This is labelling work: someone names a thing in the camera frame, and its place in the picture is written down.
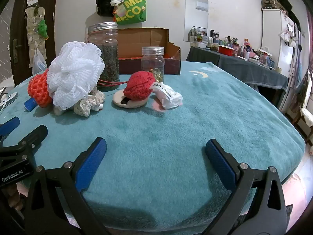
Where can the green tote bag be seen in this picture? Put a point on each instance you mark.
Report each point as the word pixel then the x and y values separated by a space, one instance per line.
pixel 132 7

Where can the cardboard box red inside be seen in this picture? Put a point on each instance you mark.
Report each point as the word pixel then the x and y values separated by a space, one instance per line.
pixel 146 39

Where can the white refrigerator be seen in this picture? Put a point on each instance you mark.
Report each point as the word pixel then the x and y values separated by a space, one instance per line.
pixel 271 34

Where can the white cloth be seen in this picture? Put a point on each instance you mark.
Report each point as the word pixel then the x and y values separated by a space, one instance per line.
pixel 171 102

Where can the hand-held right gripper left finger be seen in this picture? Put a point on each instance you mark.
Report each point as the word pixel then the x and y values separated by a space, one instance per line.
pixel 94 161

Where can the clear plastic bag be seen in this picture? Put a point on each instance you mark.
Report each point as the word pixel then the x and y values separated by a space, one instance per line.
pixel 39 63

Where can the red fluffy towel white label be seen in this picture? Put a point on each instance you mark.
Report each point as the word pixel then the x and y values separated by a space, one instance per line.
pixel 139 85

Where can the red basin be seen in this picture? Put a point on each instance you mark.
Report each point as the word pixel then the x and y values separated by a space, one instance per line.
pixel 225 50

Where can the dark bag on cabinet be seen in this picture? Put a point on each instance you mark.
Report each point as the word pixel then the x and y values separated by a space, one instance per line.
pixel 271 2

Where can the person's left hand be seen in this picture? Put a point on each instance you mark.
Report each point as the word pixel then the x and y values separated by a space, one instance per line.
pixel 13 198

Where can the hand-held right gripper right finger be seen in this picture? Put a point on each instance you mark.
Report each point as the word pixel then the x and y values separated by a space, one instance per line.
pixel 220 161

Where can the green plush frog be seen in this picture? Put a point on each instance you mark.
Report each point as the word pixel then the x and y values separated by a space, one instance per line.
pixel 42 28

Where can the black bag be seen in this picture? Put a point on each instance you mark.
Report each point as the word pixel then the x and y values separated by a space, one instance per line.
pixel 105 2

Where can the white mesh bath pouf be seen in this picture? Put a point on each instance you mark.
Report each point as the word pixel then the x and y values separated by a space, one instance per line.
pixel 73 73

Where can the teal printed blanket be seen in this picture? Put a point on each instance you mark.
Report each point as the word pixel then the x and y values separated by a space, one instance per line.
pixel 159 127

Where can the beige round powder puff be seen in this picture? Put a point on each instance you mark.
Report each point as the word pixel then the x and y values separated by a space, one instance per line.
pixel 119 99

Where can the blue packet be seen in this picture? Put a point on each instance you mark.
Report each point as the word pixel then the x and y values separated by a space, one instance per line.
pixel 30 104

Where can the white plush charm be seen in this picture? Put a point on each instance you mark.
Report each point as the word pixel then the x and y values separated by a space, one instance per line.
pixel 115 2

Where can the large glass jar metal lid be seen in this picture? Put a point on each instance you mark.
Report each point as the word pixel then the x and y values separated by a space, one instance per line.
pixel 107 53

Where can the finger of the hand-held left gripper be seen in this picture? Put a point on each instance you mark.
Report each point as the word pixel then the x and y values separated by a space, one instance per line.
pixel 36 134
pixel 11 124

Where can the cream crochet scrunchie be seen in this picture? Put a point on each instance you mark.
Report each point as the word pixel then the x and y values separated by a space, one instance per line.
pixel 85 106

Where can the row of cosmetic bottles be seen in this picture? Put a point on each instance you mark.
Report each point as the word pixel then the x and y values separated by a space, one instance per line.
pixel 212 41

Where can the small clear plastic jar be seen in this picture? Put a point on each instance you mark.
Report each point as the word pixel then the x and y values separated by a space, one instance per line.
pixel 151 61

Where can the dark brown door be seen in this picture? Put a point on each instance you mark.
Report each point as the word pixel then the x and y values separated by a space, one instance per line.
pixel 19 61

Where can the wall mirror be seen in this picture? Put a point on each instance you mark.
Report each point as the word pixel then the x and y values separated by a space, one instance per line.
pixel 195 22

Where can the orange foam net sleeve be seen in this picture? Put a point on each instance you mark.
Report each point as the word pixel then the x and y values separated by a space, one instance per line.
pixel 39 88

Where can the table with dark cloth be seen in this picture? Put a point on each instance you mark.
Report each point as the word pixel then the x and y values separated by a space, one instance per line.
pixel 244 68

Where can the beige hanging door organizer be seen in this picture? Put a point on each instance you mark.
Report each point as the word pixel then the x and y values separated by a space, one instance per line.
pixel 33 29

